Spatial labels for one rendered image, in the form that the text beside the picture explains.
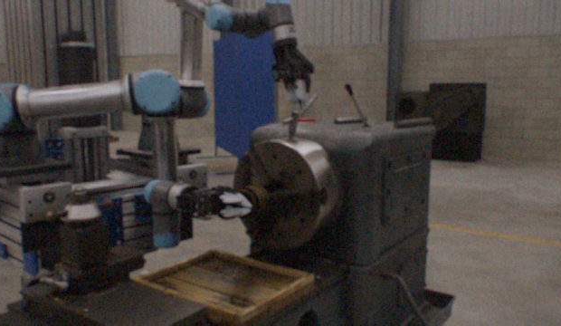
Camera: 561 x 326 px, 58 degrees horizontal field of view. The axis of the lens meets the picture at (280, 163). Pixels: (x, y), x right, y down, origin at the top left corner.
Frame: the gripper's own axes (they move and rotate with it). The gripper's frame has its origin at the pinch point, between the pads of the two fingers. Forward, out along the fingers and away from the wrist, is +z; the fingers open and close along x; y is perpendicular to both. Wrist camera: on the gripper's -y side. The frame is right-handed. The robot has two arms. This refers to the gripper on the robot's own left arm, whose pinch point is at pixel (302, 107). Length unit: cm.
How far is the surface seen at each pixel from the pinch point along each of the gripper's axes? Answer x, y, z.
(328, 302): 2, 12, 57
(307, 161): 9.0, 17.3, 16.7
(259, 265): -8.7, 24.9, 42.3
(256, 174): -5.1, 22.3, 17.3
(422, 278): 5, -47, 68
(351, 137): 13.9, -0.6, 12.4
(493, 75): -163, -969, -78
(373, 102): -430, -958, -88
